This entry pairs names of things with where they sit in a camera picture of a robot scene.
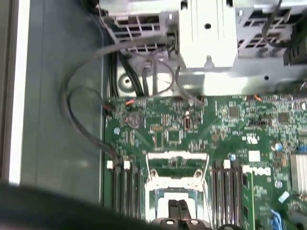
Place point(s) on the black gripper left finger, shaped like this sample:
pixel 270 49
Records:
pixel 173 210

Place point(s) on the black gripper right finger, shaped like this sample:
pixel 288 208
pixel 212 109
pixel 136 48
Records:
pixel 184 212

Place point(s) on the silver green CPU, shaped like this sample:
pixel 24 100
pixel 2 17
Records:
pixel 196 206

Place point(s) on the metal locking lever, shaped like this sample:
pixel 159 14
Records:
pixel 207 203

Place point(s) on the metal socket cover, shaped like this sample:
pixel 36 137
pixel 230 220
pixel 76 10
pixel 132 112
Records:
pixel 177 155

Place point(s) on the black RAM slot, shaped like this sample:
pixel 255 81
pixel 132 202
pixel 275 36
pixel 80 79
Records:
pixel 227 191
pixel 237 191
pixel 112 184
pixel 129 189
pixel 138 189
pixel 217 191
pixel 120 187

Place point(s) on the CPU socket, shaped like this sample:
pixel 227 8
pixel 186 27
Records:
pixel 157 174

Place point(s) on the green motherboard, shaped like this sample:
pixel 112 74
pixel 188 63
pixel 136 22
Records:
pixel 216 134

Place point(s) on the silver coin battery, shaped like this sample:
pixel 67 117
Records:
pixel 135 121

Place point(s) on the silver chipset heatsink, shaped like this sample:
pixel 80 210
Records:
pixel 298 171

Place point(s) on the grey metal drive cage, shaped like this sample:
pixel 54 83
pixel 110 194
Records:
pixel 227 81

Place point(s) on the black grey PC case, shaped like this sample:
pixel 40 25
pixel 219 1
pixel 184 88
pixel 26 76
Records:
pixel 48 143

